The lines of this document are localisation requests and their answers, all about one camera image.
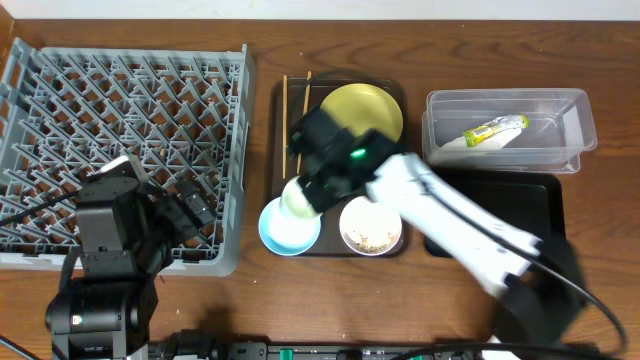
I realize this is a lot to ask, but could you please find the wooden chopstick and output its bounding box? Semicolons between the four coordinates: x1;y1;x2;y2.
296;70;312;174
282;74;288;180

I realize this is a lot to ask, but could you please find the white cup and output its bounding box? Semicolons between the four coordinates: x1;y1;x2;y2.
280;176;320;220

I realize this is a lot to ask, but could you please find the white bowl with food scraps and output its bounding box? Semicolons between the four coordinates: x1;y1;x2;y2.
339;196;403;256

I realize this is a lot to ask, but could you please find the white napkin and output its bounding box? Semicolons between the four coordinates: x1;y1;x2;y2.
430;127;524;165

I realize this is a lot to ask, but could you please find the green snack wrapper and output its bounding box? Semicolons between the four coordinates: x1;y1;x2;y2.
462;114;529;148

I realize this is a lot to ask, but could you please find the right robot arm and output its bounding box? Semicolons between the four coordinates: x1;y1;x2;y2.
284;107;586;346

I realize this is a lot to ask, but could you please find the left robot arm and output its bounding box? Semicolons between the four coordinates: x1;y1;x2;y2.
45;176;215;359

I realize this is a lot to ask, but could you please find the grey plastic dishwasher rack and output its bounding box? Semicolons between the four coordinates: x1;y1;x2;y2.
1;40;257;277

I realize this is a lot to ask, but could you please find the clear plastic waste bin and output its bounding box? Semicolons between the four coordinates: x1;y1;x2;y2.
422;88;598;174

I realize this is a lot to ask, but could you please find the black waste tray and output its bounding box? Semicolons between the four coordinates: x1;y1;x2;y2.
434;167;571;261

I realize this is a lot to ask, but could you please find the light blue bowl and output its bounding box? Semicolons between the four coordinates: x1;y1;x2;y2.
258;197;322;256

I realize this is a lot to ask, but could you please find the yellow round plate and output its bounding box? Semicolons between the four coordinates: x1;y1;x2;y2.
320;83;404;142

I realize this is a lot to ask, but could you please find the dark brown serving tray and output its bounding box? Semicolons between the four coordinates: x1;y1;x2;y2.
265;73;407;258

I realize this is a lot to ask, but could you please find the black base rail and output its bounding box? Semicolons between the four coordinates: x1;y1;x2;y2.
135;329;421;360

